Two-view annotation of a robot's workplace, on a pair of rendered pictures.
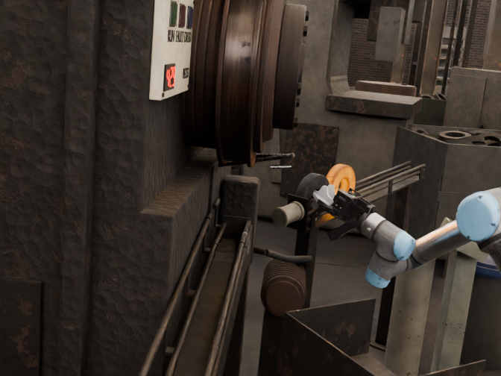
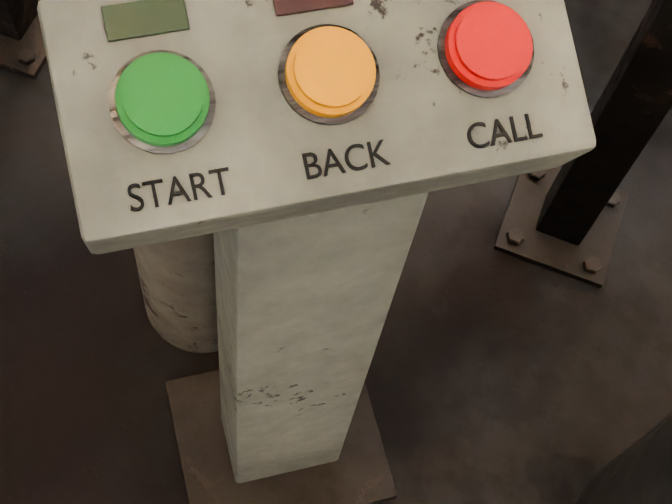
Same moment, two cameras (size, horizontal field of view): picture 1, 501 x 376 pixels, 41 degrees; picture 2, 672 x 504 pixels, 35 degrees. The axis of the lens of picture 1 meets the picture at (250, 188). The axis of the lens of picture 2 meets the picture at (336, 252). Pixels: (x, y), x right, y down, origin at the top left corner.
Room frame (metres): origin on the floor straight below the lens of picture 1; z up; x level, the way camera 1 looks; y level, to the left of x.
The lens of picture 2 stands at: (2.06, -1.00, 0.99)
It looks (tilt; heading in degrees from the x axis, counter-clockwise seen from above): 64 degrees down; 62
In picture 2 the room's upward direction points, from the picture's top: 11 degrees clockwise
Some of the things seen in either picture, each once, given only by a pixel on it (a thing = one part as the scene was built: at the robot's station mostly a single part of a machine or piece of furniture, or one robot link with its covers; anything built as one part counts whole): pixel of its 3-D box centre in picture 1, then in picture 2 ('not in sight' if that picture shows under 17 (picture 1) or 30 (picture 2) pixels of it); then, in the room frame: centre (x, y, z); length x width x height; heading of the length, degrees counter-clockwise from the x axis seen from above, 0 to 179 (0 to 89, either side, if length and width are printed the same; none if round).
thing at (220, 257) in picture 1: (230, 251); not in sight; (1.57, 0.03, 0.66); 0.19 x 0.07 x 0.01; 176
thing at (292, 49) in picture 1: (291, 68); not in sight; (1.54, -0.07, 1.11); 0.28 x 0.06 x 0.28; 176
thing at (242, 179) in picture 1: (237, 219); not in sight; (1.78, 0.03, 0.68); 0.11 x 0.08 x 0.24; 86
